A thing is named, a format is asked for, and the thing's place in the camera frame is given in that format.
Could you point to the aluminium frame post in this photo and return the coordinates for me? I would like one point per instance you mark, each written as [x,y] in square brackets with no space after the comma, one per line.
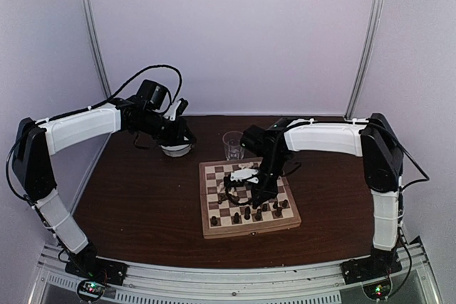
[96,50]
[369,40]

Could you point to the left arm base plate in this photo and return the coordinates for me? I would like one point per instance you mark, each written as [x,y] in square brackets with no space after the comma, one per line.
[105,271]

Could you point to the aluminium frame post right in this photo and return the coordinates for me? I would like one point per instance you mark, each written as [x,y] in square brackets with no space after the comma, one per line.
[369,40]

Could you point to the dark chess pawn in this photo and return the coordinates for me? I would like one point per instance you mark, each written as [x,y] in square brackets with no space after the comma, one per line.
[278,212]

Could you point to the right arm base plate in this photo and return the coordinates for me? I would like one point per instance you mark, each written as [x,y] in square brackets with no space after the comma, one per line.
[367,269]

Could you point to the wooden chess board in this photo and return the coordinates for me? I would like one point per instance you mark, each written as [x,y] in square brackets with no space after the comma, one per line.
[221,218]

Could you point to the aluminium front rail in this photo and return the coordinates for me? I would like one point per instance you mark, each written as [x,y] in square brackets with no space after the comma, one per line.
[314,283]

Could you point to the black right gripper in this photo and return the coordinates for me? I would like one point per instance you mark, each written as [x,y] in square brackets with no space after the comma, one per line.
[267,193]

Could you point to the aluminium frame post left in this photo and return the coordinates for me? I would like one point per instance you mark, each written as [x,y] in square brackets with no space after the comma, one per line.
[96,50]

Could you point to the clear drinking glass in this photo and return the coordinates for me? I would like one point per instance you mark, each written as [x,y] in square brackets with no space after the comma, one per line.
[232,145]

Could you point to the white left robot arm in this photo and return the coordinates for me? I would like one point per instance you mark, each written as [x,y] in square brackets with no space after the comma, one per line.
[36,142]

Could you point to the pile of dark chess pieces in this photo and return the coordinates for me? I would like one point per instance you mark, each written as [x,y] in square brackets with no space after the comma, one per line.
[226,197]

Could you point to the pile of white chess pieces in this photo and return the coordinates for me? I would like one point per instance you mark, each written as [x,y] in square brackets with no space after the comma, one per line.
[253,165]

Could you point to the white scalloped bowl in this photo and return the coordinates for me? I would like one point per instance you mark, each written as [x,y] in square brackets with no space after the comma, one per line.
[177,150]

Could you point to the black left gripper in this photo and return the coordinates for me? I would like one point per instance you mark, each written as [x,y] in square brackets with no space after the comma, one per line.
[176,138]

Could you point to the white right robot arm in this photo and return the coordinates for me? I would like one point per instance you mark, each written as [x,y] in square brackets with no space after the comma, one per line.
[371,139]

